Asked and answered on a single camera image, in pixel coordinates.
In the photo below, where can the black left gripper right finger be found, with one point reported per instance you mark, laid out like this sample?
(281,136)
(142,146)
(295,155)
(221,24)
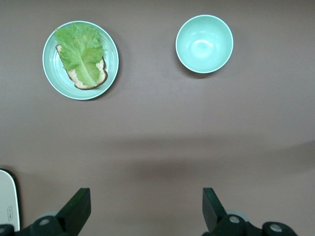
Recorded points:
(212,211)

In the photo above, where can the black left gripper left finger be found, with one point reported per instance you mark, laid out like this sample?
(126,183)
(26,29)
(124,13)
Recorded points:
(73,211)

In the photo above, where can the cream toaster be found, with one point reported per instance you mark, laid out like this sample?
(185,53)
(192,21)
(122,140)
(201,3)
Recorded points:
(6,196)

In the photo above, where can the brown table cover cloth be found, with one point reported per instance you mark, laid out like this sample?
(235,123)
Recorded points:
(157,118)

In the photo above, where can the toasted bread slice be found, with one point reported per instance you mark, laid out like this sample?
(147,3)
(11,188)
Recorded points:
(102,73)

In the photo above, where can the mint green plate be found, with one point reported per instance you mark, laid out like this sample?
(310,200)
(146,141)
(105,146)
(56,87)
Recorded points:
(53,71)

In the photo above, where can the green lettuce leaf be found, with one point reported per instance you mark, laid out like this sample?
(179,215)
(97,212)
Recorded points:
(78,46)

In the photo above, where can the mint green bowl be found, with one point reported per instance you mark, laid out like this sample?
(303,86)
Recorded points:
(204,44)

